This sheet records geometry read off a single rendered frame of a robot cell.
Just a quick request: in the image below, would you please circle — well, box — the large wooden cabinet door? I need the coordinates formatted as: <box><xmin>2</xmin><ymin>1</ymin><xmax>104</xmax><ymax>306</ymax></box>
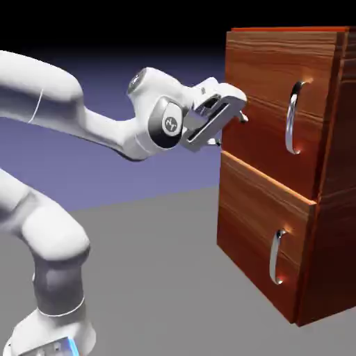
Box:
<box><xmin>221</xmin><ymin>31</ymin><xmax>345</xmax><ymax>200</ymax></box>

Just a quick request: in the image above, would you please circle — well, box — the long curved silver handle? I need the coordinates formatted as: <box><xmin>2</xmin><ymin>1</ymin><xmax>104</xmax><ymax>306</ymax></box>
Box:
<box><xmin>284</xmin><ymin>79</ymin><xmax>314</xmax><ymax>156</ymax></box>

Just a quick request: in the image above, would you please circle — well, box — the small wooden cabinet door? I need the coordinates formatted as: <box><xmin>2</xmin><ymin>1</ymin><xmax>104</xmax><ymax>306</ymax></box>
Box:
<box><xmin>216</xmin><ymin>150</ymin><xmax>318</xmax><ymax>324</ymax></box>

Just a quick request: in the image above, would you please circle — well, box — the short curved silver handle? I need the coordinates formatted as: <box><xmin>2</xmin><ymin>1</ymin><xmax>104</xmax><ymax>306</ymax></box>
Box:
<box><xmin>268</xmin><ymin>228</ymin><xmax>292</xmax><ymax>286</ymax></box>

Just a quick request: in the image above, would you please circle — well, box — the brown wooden cabinet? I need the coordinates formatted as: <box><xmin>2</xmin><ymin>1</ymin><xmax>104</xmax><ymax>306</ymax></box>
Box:
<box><xmin>216</xmin><ymin>26</ymin><xmax>356</xmax><ymax>328</ymax></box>

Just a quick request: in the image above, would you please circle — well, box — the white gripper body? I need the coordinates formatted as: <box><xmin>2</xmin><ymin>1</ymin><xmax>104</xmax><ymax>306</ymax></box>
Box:
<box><xmin>179</xmin><ymin>82</ymin><xmax>248</xmax><ymax>153</ymax></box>

